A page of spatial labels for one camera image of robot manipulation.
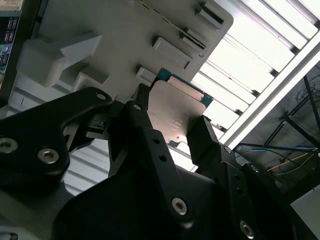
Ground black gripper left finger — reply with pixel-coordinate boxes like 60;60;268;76
0;83;196;228

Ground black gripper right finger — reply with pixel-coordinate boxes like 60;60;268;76
187;116;301;240

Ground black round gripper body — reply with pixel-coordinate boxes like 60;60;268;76
53;169;241;240

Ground silver CPU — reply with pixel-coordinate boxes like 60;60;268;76
147;67;215;149

